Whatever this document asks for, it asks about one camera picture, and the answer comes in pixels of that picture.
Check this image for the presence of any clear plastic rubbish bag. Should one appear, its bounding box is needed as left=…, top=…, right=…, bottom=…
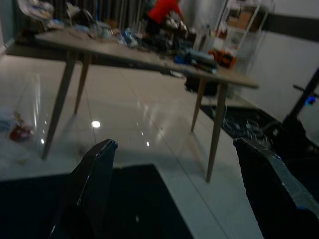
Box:
left=0, top=72, right=48, bottom=160

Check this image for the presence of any black mat with cables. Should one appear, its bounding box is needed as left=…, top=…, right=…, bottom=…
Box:
left=200, top=104, right=319, bottom=160

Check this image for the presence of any white metal shelf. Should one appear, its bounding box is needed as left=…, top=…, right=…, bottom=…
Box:
left=218, top=0, right=270, bottom=60

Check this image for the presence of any plain black floor mat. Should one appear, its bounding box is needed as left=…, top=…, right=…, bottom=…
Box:
left=0, top=163, right=195, bottom=239

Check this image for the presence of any blue and grey tool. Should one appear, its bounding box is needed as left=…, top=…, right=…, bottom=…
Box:
left=174, top=48, right=217, bottom=73

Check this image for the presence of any black box under table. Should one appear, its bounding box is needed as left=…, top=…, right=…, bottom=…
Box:
left=185, top=74, right=225, bottom=97

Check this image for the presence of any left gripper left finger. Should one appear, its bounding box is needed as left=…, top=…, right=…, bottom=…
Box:
left=49, top=138, right=118, bottom=239

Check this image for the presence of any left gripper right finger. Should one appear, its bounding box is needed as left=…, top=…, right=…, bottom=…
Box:
left=233, top=137, right=319, bottom=239

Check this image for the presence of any black metal stand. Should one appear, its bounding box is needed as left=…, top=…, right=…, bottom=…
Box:
left=283, top=72, right=319, bottom=140

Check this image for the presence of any person in red shirt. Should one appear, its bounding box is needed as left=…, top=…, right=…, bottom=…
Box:
left=144, top=0, right=186, bottom=40

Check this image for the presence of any wooden table with tapered legs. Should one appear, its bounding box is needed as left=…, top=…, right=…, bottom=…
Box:
left=34, top=31, right=260, bottom=184

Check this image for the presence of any orange and black tool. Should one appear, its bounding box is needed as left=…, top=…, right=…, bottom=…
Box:
left=208, top=48, right=237, bottom=68

